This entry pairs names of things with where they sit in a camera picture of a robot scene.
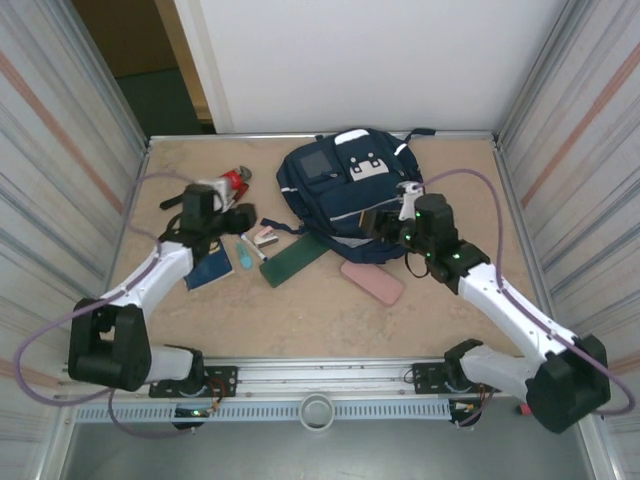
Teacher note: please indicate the tan wooden door frame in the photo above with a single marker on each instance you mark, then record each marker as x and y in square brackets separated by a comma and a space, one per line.
[182, 55]

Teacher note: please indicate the pink stapler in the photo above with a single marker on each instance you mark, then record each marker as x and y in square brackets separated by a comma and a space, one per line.
[265, 237]

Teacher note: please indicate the navy blue backpack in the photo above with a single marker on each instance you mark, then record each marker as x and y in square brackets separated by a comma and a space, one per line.
[340, 200]

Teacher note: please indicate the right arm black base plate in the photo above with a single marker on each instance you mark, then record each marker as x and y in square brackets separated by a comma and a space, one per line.
[430, 372]

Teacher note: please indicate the blue capped marker pen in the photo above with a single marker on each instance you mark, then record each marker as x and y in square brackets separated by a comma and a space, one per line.
[257, 252]

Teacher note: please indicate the white round pipe fitting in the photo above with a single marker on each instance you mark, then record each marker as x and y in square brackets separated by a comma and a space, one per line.
[317, 415]

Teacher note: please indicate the red pipe wrench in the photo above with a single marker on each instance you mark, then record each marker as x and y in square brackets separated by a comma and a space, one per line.
[235, 177]

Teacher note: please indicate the aluminium table frame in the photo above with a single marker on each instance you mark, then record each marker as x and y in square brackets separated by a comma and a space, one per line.
[320, 374]

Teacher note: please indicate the small controller board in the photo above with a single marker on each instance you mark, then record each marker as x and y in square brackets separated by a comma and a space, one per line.
[467, 407]
[192, 413]

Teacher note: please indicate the small navy notebook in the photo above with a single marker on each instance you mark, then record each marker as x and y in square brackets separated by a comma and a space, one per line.
[212, 270]

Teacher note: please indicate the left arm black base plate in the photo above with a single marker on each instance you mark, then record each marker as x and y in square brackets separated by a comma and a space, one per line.
[222, 380]

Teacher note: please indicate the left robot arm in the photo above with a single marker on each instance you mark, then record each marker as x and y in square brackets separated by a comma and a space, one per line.
[165, 270]

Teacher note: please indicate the pink pencil case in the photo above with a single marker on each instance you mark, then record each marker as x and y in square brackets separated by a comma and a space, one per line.
[372, 282]

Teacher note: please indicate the brown door panel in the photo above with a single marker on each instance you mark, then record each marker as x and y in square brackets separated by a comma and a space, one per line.
[125, 35]

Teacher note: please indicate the dark green pencil case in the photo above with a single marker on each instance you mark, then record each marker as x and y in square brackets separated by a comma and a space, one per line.
[292, 260]

